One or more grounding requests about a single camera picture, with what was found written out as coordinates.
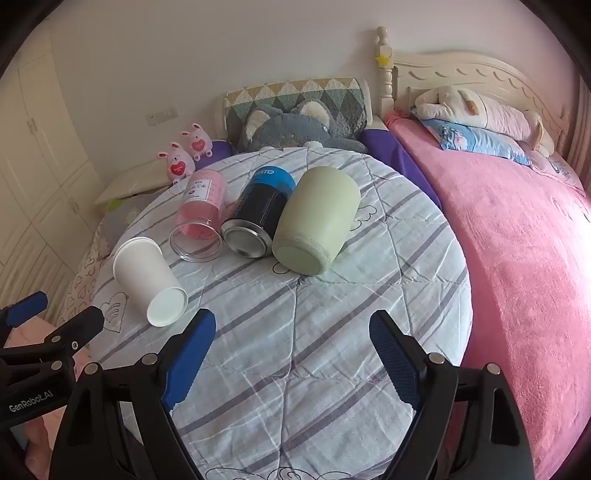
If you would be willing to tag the pink bunny figure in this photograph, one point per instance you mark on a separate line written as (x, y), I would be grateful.
(176, 161)
(198, 141)

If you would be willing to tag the purple bed sheet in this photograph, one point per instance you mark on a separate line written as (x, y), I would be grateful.
(401, 157)

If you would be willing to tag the pink glass cup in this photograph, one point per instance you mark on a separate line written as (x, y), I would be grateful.
(199, 210)

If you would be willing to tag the heart print sheet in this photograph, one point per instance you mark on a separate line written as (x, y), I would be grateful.
(90, 272)

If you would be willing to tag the striped white quilt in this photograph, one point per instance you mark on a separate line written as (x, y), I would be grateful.
(300, 323)

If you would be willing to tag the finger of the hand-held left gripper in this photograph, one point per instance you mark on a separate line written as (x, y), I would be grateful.
(69, 334)
(27, 308)

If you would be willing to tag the cream wooden headboard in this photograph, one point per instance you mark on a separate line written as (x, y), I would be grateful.
(461, 74)

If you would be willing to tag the pale green cup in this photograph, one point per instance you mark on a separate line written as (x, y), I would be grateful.
(316, 219)

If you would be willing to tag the white plush toy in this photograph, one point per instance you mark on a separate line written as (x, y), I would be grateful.
(485, 113)

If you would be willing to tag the blue printed pillow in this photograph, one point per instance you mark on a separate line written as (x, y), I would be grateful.
(475, 138)

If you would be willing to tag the patchwork cushion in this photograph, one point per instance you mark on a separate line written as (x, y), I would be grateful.
(300, 99)

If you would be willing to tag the grey plush toy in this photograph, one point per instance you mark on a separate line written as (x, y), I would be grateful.
(288, 127)

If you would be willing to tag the pink fleece blanket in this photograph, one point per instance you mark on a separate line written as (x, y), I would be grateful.
(521, 277)

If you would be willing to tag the black and blue can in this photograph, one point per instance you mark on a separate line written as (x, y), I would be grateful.
(258, 207)

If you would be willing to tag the wall socket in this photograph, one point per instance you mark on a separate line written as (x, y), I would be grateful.
(161, 115)

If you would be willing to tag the white wardrobe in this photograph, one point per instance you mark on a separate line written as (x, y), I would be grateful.
(41, 170)

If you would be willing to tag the white paper cup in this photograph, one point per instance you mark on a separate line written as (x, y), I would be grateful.
(145, 279)

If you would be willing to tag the cream pillow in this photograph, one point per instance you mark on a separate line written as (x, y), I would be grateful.
(134, 182)

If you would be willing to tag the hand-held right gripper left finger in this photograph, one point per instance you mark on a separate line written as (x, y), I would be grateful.
(187, 357)

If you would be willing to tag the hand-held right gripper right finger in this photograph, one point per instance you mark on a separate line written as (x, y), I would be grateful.
(392, 355)

